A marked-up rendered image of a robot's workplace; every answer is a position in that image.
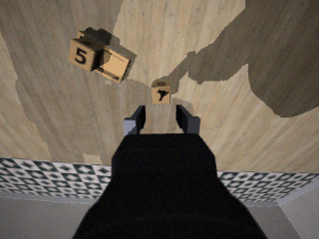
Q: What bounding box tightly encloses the tan calendar cube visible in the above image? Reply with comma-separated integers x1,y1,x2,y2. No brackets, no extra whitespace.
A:
152,82,170,104
68,38,104,72

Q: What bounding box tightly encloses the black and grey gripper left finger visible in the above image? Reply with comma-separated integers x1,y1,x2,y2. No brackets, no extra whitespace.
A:
124,106,146,136

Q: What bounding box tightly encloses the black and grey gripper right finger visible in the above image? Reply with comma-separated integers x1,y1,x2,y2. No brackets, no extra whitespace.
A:
175,105,200,135

